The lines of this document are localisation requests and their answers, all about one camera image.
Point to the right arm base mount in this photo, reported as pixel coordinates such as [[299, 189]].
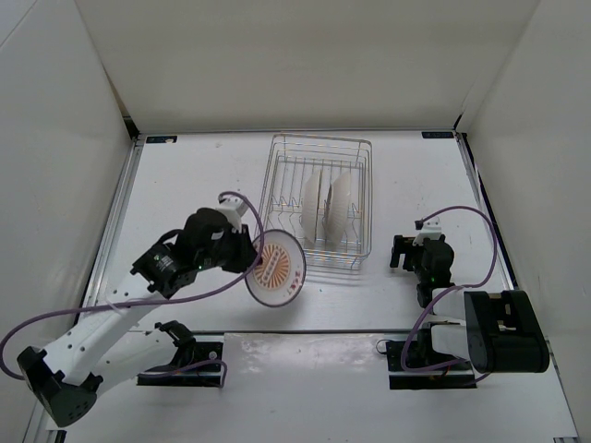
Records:
[[459, 376]]

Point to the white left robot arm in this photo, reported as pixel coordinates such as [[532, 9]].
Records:
[[68, 375]]

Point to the right blue corner label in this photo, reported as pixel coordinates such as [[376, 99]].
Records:
[[437, 134]]

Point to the left blue corner label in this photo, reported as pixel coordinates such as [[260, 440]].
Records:
[[161, 140]]

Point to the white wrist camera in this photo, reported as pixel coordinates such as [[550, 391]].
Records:
[[430, 229], [233, 208]]

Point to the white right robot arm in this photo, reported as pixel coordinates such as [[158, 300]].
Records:
[[462, 324]]

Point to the white plate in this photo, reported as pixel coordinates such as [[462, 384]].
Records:
[[310, 206], [337, 208]]

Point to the plate with orange sunburst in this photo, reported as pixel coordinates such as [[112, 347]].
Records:
[[279, 277]]

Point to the blue corner label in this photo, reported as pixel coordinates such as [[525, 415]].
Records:
[[161, 140], [437, 134]]

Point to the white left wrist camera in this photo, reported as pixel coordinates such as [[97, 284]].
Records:
[[233, 208]]

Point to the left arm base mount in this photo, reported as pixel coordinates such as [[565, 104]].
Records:
[[202, 370]]

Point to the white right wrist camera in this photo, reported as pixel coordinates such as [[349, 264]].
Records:
[[430, 229]]

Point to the white middle plate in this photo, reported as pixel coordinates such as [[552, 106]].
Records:
[[310, 206]]

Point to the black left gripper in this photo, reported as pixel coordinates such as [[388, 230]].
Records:
[[247, 253]]

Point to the white right plate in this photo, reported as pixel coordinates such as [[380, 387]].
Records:
[[337, 208]]

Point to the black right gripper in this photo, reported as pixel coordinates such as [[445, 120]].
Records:
[[403, 245]]

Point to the metal wire dish rack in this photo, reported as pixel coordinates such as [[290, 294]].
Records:
[[293, 158]]

